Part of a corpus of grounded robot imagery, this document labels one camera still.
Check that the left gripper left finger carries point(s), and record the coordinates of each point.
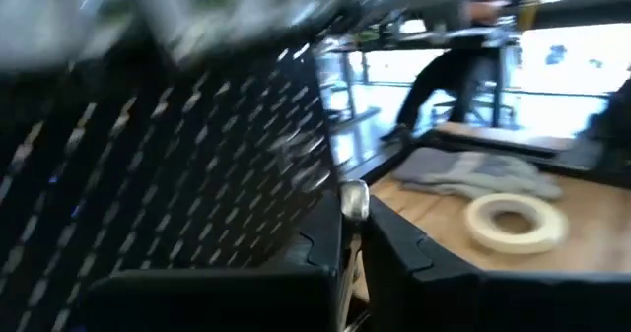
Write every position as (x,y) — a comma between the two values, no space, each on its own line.
(222,297)

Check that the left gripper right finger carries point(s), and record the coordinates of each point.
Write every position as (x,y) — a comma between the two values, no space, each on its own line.
(443,297)

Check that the cream masking tape roll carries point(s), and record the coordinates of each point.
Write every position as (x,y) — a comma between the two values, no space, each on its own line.
(547,223)

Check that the black metal pegboard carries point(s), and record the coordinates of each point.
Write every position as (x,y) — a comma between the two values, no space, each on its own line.
(172,174)

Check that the person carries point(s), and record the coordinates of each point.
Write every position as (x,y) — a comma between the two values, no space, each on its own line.
(443,81)

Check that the black metal table frame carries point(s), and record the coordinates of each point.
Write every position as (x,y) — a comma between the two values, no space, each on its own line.
(389,162)

